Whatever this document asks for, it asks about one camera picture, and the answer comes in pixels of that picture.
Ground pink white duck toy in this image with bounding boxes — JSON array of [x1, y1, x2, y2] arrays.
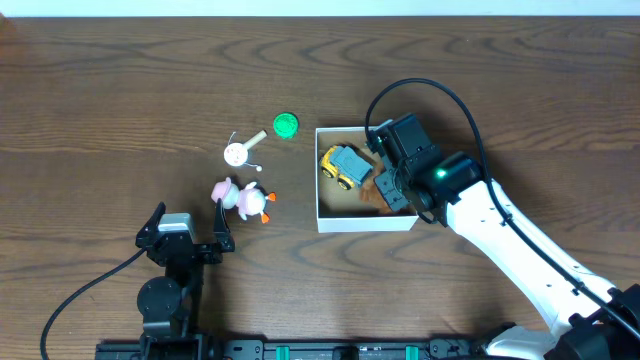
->
[[211, 177, 277, 224]]

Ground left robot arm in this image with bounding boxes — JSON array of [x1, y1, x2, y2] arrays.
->
[[135, 201, 235, 360]]

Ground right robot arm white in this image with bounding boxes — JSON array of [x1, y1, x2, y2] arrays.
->
[[375, 148, 639, 359]]

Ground green round lid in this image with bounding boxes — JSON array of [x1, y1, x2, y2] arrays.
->
[[273, 112, 299, 139]]

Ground brown plush toy with carrot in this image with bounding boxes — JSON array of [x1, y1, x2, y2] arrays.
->
[[359, 146, 394, 215]]

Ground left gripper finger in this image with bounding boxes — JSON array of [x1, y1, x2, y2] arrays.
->
[[135, 202, 166, 249], [213, 199, 235, 252]]

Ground white cardboard box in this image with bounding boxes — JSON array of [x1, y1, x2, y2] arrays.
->
[[315, 126, 419, 233]]

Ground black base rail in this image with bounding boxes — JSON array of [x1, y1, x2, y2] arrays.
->
[[94, 335, 490, 360]]

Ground small white rattle drum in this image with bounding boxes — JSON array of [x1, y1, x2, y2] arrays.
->
[[223, 130, 268, 172]]

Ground grey yellow toy truck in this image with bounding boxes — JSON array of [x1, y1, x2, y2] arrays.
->
[[319, 145, 373, 190]]

